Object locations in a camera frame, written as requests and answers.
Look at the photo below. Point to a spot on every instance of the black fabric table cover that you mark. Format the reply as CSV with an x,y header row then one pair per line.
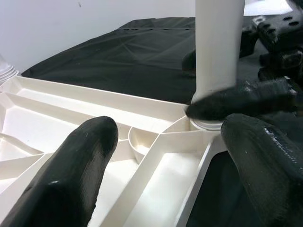
x,y
118,47

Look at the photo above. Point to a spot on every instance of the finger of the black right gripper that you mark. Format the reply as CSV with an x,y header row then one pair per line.
x,y
236,104
189,62

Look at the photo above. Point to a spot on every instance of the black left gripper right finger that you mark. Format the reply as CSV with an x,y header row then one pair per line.
x,y
265,170

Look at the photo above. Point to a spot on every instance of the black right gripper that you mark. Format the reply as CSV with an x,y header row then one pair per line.
x,y
277,33

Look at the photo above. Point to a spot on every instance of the white plastic table leg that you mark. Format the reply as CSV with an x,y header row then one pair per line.
x,y
6,68
217,47

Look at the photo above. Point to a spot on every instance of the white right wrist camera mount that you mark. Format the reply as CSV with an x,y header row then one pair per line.
x,y
265,4

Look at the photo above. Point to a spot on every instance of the white plastic children table top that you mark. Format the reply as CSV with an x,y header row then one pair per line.
x,y
59,113

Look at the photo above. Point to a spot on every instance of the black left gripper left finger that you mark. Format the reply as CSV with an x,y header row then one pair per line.
x,y
66,177

